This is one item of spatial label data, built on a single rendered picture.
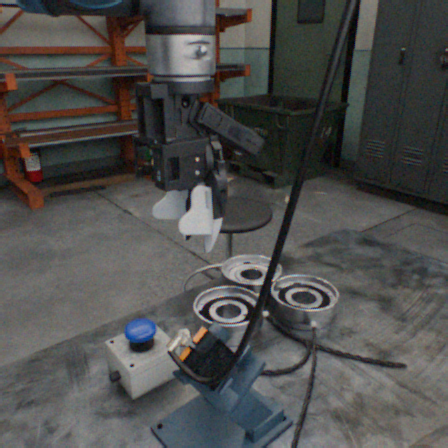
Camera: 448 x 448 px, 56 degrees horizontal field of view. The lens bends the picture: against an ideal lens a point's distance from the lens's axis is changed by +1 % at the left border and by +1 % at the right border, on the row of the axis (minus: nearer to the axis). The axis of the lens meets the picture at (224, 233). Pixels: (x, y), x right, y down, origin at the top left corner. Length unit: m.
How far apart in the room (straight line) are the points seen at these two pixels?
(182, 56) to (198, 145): 0.09
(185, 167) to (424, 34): 3.12
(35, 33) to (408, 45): 3.01
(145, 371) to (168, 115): 0.30
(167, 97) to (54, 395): 0.38
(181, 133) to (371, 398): 0.39
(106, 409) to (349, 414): 0.29
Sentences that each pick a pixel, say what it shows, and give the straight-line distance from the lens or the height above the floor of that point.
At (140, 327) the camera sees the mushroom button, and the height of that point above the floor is 0.87.
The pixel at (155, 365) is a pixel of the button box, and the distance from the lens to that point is 0.55.
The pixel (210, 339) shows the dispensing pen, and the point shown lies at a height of 0.94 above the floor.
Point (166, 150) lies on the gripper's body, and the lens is 0.46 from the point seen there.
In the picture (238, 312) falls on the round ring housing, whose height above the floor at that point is 0.82.
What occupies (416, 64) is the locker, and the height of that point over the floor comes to 1.04.
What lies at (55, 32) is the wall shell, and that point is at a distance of 4.37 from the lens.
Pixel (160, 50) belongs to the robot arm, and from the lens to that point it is 0.47.
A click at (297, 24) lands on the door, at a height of 1.34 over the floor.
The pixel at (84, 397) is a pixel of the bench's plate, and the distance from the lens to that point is 0.58.
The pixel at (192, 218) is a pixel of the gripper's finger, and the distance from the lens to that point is 0.51.
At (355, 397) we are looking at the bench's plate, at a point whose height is 0.80.
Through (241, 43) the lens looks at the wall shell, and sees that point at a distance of 5.45.
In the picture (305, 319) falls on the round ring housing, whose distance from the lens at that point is 0.65.
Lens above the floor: 1.20
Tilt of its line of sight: 25 degrees down
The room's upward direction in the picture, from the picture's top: straight up
